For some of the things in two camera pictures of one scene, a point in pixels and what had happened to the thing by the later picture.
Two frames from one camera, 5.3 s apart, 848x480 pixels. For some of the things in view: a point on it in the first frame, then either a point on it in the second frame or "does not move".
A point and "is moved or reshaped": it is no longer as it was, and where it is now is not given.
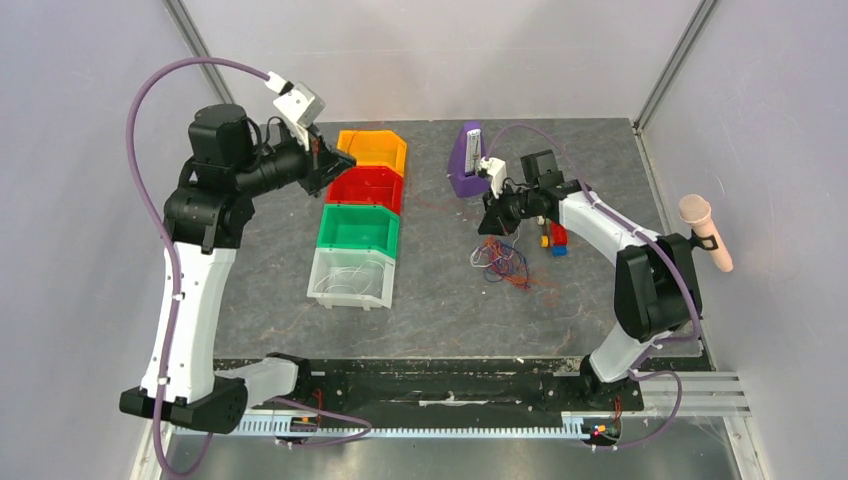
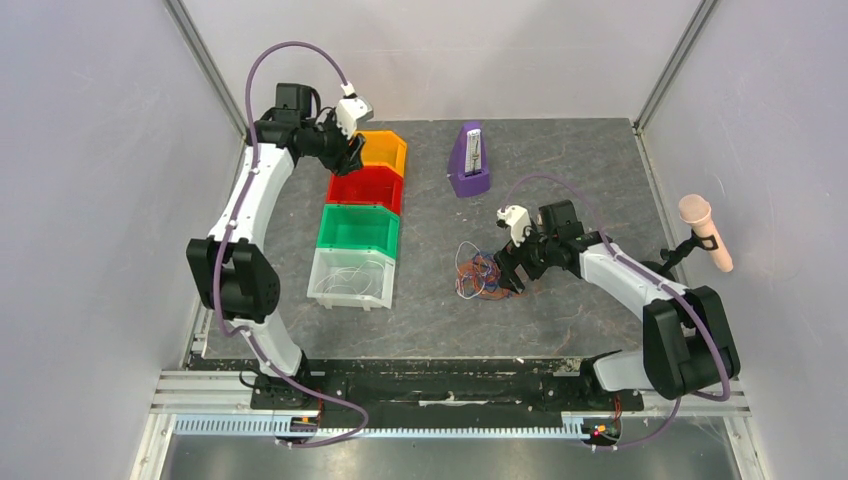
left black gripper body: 314,182 to 337,160
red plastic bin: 368,185 does not move
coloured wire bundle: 503,260 is moved or reshaped
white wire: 359,278 does not move
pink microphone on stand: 696,210 does not move
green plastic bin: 359,226 does not move
